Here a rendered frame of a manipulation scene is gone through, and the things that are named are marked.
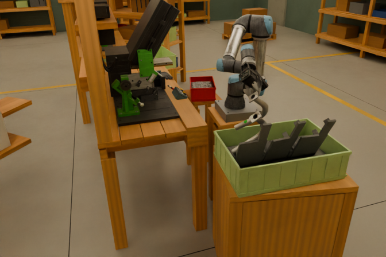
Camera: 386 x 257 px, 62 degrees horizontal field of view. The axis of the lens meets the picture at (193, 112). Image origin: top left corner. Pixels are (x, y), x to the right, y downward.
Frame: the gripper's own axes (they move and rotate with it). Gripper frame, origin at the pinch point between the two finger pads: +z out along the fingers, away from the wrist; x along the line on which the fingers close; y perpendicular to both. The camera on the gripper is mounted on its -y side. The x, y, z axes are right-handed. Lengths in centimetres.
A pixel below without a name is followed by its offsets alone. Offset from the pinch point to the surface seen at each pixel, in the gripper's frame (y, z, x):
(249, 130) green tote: -27.9, -7.6, -27.1
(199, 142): -20, -11, -62
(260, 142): -13.8, 15.3, -10.0
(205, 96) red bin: -39, -73, -77
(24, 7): 120, -696, -672
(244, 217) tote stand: -28, 43, -35
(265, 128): -7.5, 13.8, -1.6
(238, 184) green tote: -11.4, 34.0, -24.5
